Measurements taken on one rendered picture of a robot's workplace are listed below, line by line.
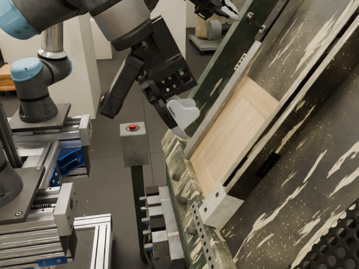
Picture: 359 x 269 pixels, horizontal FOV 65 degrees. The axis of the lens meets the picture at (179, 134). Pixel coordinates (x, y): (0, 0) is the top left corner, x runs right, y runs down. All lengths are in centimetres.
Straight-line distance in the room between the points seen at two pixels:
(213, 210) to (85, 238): 113
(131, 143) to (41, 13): 95
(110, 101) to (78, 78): 294
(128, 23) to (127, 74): 8
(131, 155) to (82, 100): 221
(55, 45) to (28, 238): 75
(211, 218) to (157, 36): 59
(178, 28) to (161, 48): 436
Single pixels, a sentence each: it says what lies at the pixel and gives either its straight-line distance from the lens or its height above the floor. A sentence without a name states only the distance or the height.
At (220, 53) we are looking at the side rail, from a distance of 129.
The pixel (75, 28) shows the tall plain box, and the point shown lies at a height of 106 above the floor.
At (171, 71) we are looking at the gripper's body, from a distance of 43.
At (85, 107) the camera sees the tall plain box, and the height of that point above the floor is 16.
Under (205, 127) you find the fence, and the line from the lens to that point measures 112.
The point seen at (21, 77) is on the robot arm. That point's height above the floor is 123.
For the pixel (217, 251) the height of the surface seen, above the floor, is 90.
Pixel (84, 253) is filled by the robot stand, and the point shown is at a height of 21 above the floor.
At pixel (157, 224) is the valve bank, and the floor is 76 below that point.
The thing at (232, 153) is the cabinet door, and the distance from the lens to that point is 96.
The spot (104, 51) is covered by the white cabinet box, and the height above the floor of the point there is 15.
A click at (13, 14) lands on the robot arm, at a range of 46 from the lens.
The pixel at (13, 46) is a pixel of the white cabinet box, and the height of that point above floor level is 52.
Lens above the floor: 158
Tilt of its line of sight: 31 degrees down
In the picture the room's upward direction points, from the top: straight up
